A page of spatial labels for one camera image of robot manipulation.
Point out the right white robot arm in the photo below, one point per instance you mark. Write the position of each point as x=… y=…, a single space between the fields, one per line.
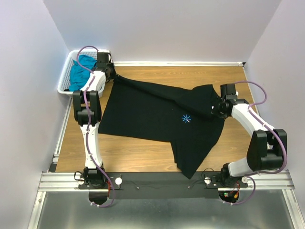
x=267 y=151

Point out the white plastic basket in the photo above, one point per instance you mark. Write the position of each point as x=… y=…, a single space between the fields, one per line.
x=64 y=81

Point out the black t shirt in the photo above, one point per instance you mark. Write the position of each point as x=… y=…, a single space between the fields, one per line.
x=182 y=117

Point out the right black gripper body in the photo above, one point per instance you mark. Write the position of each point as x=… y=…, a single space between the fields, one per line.
x=222 y=114

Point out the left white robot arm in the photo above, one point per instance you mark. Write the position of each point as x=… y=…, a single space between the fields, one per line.
x=88 y=114

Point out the blue t shirt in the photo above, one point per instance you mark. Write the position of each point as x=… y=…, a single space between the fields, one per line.
x=79 y=76

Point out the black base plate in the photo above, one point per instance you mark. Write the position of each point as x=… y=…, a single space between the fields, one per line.
x=158 y=185

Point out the aluminium rail frame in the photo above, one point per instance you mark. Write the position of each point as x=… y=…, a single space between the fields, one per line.
x=269 y=202

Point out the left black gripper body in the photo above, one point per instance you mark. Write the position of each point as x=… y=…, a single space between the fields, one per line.
x=107 y=65

